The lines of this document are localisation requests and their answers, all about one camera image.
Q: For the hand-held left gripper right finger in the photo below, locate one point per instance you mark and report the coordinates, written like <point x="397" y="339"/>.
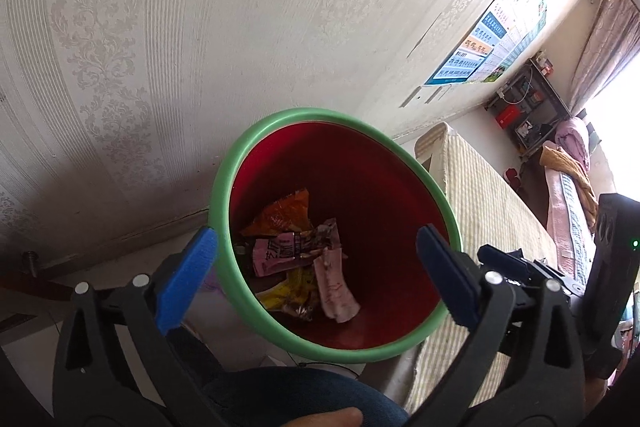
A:
<point x="450" y="279"/>

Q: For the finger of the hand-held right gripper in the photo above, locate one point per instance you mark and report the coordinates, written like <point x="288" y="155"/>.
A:
<point x="502" y="259"/>

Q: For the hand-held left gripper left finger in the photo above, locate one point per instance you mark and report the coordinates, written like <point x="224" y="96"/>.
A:
<point x="187" y="279"/>

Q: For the red bin with green rim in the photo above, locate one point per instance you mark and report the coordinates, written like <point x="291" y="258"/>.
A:
<point x="380" y="207"/>

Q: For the yellow bear print wrapper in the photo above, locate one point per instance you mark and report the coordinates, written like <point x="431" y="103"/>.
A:
<point x="290" y="294"/>

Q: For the orange snack wrapper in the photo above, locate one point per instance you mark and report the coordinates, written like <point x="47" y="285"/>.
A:
<point x="280" y="217"/>

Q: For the pale pink pouch wrapper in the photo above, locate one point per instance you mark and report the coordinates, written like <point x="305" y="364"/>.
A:
<point x="335" y="287"/>

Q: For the person's left hand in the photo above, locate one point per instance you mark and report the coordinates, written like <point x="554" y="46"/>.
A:
<point x="325" y="418"/>

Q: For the beige striped mattress table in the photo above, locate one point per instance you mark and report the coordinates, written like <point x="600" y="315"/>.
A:
<point x="480" y="207"/>

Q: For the red slipper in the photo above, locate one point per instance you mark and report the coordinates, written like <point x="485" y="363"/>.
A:
<point x="512" y="175"/>

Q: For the pink rolled duvet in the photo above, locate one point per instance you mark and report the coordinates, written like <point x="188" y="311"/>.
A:
<point x="572" y="139"/>

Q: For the red box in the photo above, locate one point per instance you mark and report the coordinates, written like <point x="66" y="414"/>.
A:
<point x="507" y="117"/>

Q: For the dark wooden furniture base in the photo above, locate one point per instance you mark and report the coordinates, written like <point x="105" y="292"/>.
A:
<point x="35" y="282"/>

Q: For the dark storage shelf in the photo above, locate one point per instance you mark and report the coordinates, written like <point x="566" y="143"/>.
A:
<point x="535" y="107"/>

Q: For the teal chart poster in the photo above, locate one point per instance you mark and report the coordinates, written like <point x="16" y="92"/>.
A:
<point x="497" y="74"/>

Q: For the blue bordered letter poster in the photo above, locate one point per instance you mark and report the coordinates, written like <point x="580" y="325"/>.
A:
<point x="465" y="52"/>

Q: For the pale patterned curtain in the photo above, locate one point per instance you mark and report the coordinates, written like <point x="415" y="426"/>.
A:
<point x="605" y="52"/>

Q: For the pale chart poster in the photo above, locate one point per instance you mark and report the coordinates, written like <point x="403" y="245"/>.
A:
<point x="506" y="41"/>

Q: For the small white wall socket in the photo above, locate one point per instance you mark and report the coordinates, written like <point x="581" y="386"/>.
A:
<point x="408" y="98"/>

